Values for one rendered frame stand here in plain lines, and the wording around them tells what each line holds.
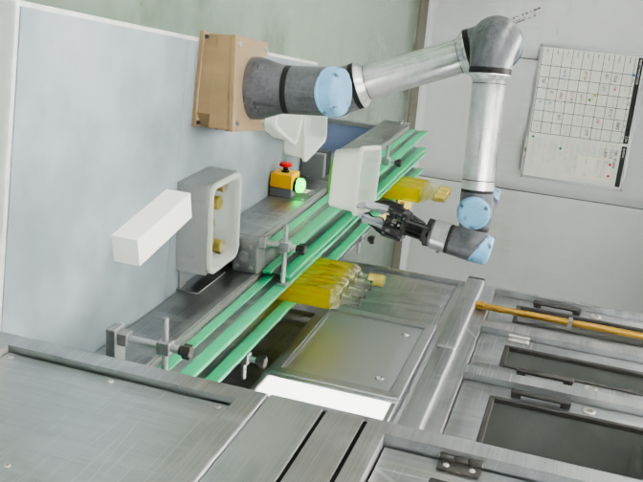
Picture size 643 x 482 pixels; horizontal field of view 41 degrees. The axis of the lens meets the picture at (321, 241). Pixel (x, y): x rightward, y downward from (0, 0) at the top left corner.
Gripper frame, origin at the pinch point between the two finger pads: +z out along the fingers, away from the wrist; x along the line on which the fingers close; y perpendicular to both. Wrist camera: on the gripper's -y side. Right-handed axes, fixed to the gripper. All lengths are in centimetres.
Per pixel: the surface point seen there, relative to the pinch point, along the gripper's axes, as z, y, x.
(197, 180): 32.5, 30.2, -0.5
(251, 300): 15.0, 22.1, 26.1
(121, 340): 20, 76, 23
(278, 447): -23, 109, 14
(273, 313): 12.2, 10.7, 31.3
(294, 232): 16.7, -4.4, 12.9
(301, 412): -22, 99, 12
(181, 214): 29, 43, 5
